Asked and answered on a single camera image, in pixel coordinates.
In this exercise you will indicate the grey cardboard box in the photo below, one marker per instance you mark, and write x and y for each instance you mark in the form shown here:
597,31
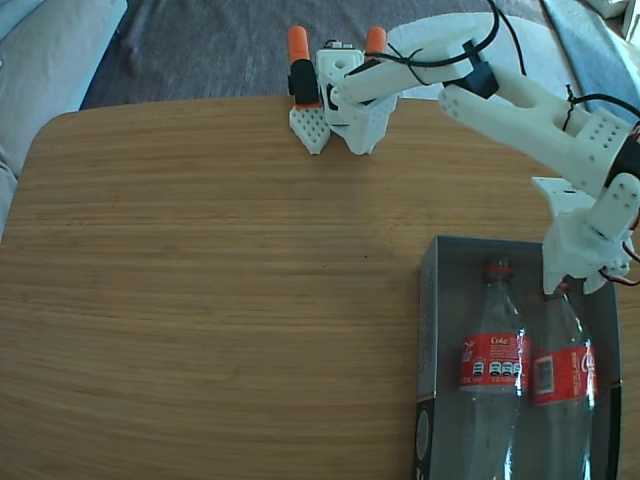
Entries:
447,310

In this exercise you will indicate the blue grey blanket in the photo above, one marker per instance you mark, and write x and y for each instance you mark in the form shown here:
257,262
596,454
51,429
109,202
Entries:
595,55

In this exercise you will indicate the clear bottle nutrition panel label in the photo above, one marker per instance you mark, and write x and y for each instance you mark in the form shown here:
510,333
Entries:
495,360

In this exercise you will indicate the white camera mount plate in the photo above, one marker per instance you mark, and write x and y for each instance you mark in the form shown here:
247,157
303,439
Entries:
565,195

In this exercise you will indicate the light grey sofa cushion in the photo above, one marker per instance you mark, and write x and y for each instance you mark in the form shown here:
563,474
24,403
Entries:
40,75

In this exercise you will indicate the grey patterned rug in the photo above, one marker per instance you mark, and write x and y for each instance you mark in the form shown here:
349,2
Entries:
200,50

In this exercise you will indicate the clear bottle script logo label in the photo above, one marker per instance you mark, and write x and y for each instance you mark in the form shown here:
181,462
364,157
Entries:
565,375

